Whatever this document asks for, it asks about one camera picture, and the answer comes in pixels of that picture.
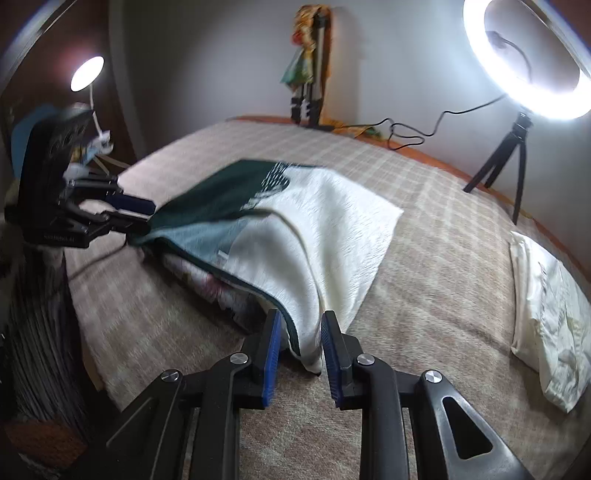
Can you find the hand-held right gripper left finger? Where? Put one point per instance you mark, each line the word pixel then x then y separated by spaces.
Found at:
pixel 272 350

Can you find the colourful patterned cloth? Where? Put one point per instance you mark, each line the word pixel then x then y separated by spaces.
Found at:
pixel 300 64

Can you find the white clip desk lamp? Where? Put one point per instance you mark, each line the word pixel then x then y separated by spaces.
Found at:
pixel 87 74

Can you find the beige checked blanket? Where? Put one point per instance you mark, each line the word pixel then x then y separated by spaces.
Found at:
pixel 438 258

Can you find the black gooseneck phone holder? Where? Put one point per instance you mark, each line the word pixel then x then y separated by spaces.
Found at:
pixel 517 48

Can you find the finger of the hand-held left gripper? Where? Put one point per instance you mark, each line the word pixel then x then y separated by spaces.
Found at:
pixel 124 225
pixel 134 204

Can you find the yellow and green cloth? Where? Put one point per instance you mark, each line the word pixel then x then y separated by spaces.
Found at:
pixel 369 131

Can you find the black mini tripod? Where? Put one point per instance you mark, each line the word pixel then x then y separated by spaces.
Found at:
pixel 521 134

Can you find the white folded garment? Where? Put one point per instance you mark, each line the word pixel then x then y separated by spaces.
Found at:
pixel 549 314

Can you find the person's striped pants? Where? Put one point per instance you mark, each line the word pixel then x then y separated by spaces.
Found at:
pixel 41 346

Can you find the blue chair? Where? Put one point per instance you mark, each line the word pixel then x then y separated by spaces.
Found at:
pixel 23 129

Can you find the green and white printed T-shirt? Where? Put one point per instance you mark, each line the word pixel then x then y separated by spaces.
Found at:
pixel 332 221

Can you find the folded silver and black tripod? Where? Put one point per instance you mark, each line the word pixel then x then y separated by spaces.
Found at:
pixel 302 108

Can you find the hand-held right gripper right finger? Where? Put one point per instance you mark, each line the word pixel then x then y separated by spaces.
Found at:
pixel 330 355

